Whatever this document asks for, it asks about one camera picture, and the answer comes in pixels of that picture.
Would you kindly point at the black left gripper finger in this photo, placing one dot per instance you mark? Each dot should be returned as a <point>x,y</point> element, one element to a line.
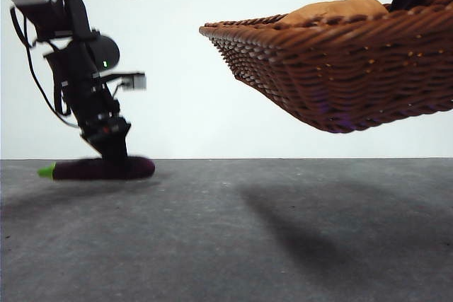
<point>118,153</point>

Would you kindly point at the purple eggplant with green stem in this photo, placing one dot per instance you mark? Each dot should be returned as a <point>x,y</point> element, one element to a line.
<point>99,172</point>

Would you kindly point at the brown potato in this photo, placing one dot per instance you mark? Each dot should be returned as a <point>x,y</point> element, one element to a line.
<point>336,10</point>

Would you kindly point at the brown woven wicker basket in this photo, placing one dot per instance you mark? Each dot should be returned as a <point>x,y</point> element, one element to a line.
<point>354,75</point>

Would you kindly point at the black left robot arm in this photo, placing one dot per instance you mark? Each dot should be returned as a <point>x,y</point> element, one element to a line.
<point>81,54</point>

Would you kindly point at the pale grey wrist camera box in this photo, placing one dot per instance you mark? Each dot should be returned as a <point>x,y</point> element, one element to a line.
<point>136,81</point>

